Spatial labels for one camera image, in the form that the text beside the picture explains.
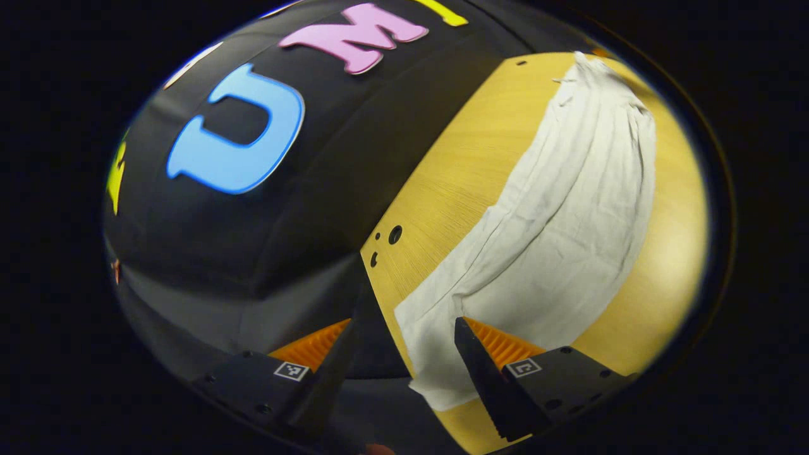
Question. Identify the black backdrop cloth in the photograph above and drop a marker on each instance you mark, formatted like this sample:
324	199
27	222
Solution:
328	158

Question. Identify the small copper clip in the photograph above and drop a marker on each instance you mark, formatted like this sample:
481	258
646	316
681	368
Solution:
115	270

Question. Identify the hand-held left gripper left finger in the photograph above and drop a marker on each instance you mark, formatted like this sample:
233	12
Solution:
328	392

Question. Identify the white jeans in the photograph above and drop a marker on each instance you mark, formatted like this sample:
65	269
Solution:
556	240

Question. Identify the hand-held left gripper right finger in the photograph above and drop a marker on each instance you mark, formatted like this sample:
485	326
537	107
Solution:
486	392

